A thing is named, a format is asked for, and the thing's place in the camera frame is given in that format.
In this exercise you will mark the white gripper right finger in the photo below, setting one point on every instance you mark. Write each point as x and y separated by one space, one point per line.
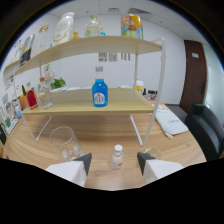
156 168

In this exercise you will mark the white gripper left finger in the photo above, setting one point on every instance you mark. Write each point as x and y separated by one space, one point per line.
71 170

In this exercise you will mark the clear bottle red label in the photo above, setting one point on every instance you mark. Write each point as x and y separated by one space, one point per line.
116 159

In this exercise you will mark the clear drinking glass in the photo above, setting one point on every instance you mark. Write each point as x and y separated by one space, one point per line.
66 143

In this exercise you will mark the white fabric pouch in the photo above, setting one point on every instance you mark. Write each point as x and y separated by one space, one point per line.
171 124

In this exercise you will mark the black chair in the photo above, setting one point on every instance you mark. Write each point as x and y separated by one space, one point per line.
206 128

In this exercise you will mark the two-tier wooden shelf rack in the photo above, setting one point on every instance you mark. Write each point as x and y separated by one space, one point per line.
86 100

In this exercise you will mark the dark small bottles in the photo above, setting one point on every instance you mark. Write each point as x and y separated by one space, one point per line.
150 94

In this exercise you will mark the clear bottle orange label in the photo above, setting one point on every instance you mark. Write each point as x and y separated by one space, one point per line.
45 96

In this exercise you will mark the red liquid bottle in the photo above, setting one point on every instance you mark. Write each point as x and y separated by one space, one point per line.
32 100

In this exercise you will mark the blue liquid bottle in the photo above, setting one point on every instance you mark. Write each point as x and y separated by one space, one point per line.
99 93

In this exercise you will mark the white bottle yellow label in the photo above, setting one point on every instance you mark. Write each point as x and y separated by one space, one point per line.
139 86

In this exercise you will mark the green potted plant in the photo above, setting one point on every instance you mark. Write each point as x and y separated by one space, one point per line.
57 84

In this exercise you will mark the brown door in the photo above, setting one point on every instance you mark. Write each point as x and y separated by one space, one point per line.
194 75

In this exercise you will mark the black and yellow bag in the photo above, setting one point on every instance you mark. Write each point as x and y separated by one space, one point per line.
26 50

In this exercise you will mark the small yellow bottle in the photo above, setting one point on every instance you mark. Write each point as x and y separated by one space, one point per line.
75 36

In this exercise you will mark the large white bottle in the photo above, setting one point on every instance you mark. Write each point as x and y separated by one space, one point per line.
63 30

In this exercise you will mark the slim blue bottle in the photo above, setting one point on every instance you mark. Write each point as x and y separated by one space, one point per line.
102 32

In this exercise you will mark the colourful yellow snack bag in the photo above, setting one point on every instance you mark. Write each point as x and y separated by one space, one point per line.
132 26

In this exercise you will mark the clear bottle green cap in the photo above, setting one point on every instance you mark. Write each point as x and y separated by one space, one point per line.
92 27

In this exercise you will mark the ceiling air vent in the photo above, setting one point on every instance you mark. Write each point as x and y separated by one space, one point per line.
140 11

